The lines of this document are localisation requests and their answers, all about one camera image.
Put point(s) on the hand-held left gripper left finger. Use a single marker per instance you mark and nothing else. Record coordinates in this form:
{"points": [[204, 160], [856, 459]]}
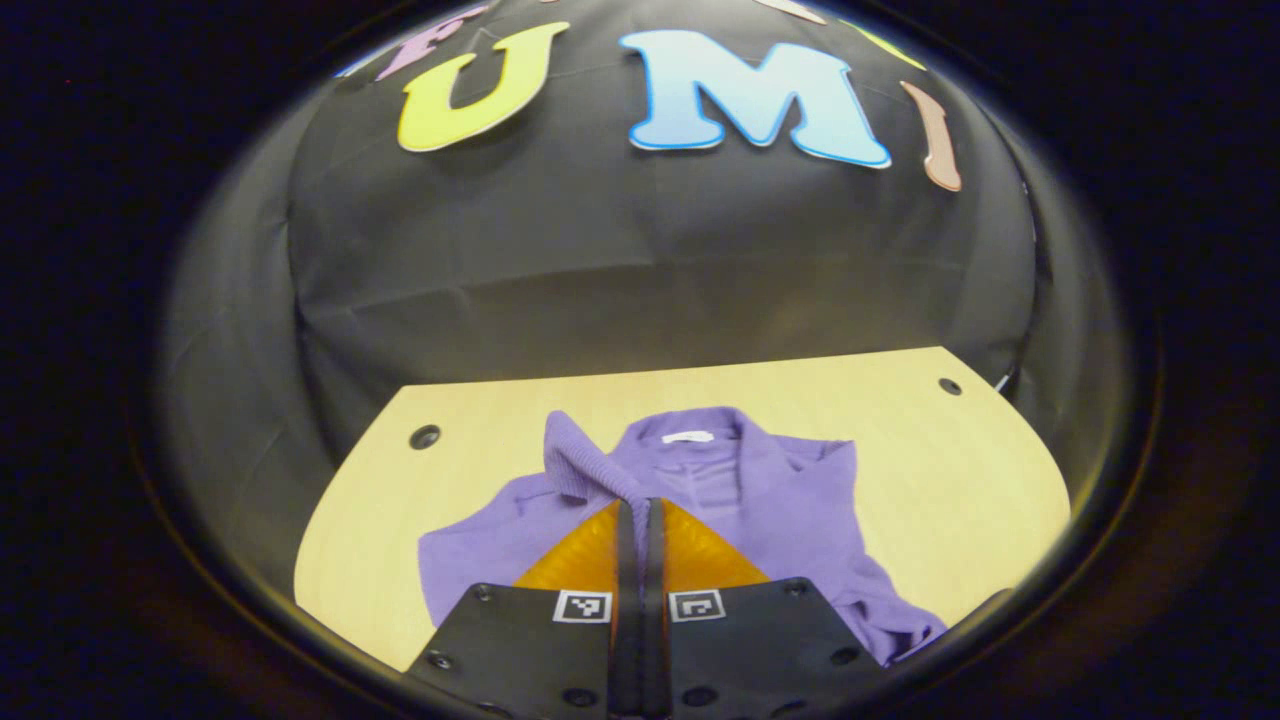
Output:
{"points": [[626, 600]]}

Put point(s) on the purple knit sweater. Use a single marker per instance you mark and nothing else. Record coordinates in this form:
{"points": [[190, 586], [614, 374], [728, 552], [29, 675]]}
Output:
{"points": [[800, 520]]}

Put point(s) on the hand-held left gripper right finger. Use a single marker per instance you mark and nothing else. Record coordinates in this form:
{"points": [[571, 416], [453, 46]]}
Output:
{"points": [[655, 600]]}

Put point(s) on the black backdrop cloth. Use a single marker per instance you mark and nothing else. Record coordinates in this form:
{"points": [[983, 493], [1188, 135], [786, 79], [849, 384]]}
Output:
{"points": [[640, 260]]}

